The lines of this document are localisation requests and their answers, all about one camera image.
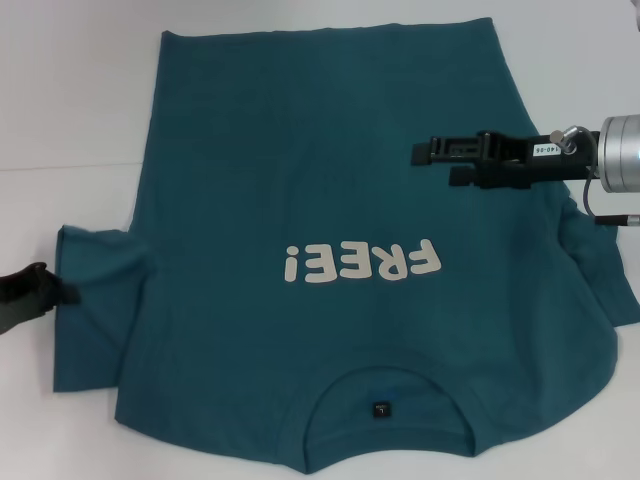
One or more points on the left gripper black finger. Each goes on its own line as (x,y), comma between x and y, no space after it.
(64,295)

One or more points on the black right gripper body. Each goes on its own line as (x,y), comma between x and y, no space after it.
(515,165)

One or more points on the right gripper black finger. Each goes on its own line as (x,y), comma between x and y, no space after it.
(465,177)
(445,150)

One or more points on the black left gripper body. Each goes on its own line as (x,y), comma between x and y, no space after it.
(25,295)

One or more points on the teal t-shirt with FREE print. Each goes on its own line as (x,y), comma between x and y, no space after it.
(325,175)

